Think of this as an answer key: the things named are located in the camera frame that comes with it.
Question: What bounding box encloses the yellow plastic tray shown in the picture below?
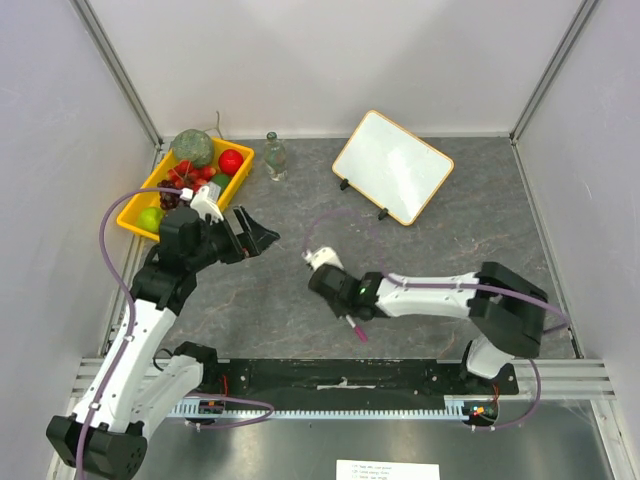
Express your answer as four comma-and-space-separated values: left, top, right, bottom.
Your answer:
116, 137, 255, 242

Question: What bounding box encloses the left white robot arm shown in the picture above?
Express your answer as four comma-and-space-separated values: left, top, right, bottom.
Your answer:
46, 207, 280, 479

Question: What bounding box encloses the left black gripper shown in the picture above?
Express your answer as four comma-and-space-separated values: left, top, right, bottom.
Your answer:
187, 205, 279, 272

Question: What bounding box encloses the light green apple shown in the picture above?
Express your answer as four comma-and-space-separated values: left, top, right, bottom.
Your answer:
136, 207, 165, 234

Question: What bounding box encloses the white paper label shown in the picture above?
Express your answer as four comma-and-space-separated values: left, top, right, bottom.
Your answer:
335, 459, 441, 480

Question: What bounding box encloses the red apple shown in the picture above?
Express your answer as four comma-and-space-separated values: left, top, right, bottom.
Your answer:
218, 149, 244, 177

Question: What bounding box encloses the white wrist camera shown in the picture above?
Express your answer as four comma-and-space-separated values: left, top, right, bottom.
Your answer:
180, 182, 224, 223
302, 246, 344, 271

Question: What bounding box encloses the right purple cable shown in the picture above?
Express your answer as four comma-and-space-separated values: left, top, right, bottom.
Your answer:
303, 209, 571, 432

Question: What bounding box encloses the pink capped whiteboard marker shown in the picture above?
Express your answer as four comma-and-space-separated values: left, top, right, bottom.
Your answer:
346, 315, 368, 343

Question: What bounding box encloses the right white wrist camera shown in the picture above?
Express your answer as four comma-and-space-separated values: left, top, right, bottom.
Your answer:
302, 246, 344, 271

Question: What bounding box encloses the green melon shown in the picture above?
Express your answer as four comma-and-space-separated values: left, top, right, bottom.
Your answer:
170, 129, 215, 168

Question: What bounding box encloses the purple grape bunch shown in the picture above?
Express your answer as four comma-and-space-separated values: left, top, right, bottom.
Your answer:
157, 179, 185, 211

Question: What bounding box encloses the grey slotted cable duct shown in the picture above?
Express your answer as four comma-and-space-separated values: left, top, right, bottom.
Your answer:
167, 397, 496, 423

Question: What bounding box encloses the red strawberry cluster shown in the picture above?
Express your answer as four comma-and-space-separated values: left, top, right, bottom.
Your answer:
167, 160, 216, 191

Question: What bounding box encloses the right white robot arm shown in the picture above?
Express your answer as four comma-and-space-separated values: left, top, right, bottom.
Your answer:
308, 262, 548, 394

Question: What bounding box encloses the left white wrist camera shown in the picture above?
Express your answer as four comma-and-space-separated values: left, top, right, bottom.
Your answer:
180, 182, 224, 223

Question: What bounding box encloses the dark green lime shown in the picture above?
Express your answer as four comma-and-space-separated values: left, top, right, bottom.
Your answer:
211, 173, 232, 192

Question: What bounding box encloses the wood framed whiteboard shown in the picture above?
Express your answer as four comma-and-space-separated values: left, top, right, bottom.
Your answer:
332, 110, 455, 226

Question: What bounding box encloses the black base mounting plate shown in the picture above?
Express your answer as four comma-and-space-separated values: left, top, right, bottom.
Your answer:
197, 359, 519, 398

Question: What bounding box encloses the clear glass bottle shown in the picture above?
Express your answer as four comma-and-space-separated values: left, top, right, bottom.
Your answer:
263, 131, 287, 181

